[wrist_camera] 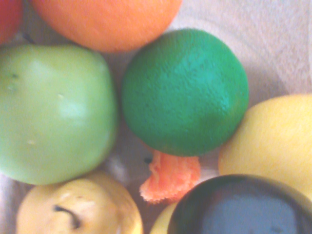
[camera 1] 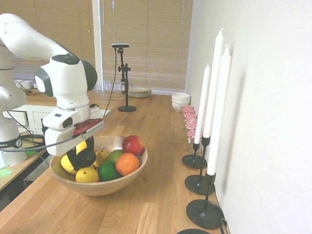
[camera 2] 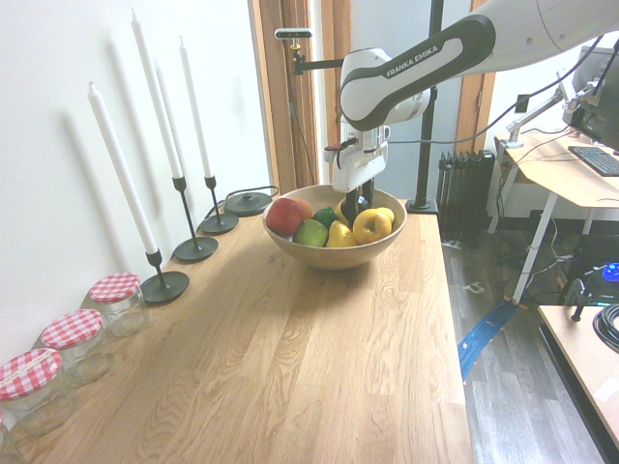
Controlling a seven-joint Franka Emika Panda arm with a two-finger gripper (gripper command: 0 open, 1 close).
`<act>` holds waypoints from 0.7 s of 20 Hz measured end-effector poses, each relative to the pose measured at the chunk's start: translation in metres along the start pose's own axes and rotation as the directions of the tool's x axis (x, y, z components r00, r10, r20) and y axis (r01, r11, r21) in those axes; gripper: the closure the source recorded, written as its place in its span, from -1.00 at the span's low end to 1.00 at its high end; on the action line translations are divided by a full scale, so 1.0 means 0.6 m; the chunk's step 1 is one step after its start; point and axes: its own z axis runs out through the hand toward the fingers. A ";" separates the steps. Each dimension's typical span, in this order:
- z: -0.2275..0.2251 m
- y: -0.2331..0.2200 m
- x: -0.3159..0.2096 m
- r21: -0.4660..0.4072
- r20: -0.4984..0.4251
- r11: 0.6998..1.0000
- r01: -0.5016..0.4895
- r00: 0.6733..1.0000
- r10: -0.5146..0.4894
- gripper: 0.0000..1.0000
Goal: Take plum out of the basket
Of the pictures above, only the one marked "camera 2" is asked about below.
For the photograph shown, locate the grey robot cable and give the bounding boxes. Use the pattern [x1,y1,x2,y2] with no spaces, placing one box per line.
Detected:
[386,33,608,145]

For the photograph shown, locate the tall black candle holder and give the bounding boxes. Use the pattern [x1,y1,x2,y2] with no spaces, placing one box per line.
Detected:
[171,176,219,264]

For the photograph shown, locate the grey exterior camera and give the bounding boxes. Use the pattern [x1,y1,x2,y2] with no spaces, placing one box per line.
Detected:
[274,27,314,42]

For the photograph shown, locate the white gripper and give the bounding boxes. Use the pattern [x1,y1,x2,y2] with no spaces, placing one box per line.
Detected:
[331,123,390,225]

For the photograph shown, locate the red apple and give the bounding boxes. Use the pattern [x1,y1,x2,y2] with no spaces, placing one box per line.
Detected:
[265,197,306,237]

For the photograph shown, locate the short black candle holder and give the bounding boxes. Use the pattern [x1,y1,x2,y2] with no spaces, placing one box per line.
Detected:
[139,248,191,305]

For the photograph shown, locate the wooden door frame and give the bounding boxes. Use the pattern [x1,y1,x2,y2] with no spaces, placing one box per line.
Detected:
[248,0,354,194]

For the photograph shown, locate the tallest white taper candle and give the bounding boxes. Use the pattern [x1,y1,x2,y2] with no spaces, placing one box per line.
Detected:
[130,7,185,180]

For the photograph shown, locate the glass jar lace checked lid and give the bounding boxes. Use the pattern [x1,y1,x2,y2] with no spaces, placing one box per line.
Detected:
[0,347,77,438]

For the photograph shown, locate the black computer monitor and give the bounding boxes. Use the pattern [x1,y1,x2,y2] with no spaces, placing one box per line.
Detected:
[568,45,619,146]

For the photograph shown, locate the round wooden bowl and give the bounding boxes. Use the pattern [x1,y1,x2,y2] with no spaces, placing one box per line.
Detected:
[262,183,408,271]

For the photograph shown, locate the yellow apple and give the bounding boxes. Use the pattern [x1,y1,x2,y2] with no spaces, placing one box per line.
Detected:
[352,208,394,246]

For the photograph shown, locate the green apple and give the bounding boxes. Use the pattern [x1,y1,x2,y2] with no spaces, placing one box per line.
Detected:
[292,218,330,247]

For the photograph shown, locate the black round kettle base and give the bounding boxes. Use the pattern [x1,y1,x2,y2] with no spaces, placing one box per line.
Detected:
[224,190,275,218]

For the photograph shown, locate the wooden side table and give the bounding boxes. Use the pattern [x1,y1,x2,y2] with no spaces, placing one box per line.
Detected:
[537,304,619,450]

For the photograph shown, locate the wooden desk white legs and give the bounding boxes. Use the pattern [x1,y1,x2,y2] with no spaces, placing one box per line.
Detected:
[492,130,619,305]

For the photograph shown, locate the blue floor tape strip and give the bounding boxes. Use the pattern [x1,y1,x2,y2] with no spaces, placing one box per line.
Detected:
[457,302,521,383]

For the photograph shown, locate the glass jar red checked lid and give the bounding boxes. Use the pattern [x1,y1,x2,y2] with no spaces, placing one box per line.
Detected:
[89,273,151,338]
[41,308,115,387]

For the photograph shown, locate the green lime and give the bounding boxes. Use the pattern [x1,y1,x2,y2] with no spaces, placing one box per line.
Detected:
[312,206,339,229]

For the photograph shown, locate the black camera stand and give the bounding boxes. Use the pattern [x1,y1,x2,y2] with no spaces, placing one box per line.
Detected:
[289,0,446,215]

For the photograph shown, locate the black radiator heater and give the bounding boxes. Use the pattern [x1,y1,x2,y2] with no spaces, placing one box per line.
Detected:
[436,149,497,238]

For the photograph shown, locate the black coiled cable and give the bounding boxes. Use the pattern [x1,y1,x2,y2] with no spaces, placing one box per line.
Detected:
[593,303,619,352]

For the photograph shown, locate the black keyboard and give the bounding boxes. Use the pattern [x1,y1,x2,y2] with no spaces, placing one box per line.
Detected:
[568,144,619,177]

